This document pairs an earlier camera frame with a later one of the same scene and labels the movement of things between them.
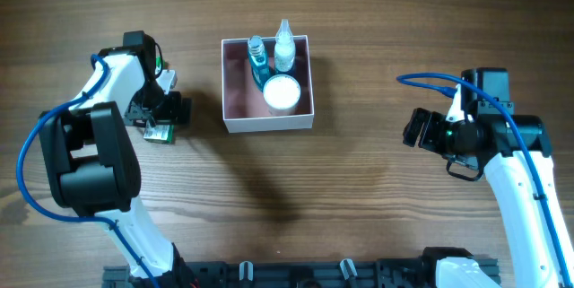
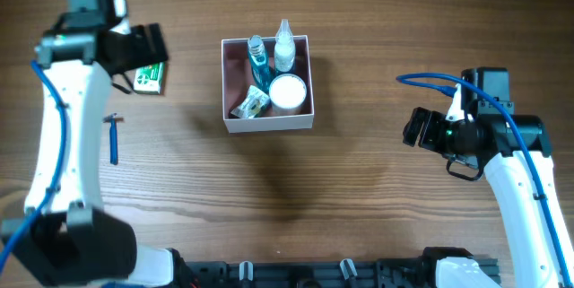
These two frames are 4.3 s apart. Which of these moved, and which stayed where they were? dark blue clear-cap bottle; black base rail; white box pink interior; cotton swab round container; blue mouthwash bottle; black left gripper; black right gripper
Moved: black left gripper; cotton swab round container
Stayed: white box pink interior; blue mouthwash bottle; black base rail; dark blue clear-cap bottle; black right gripper
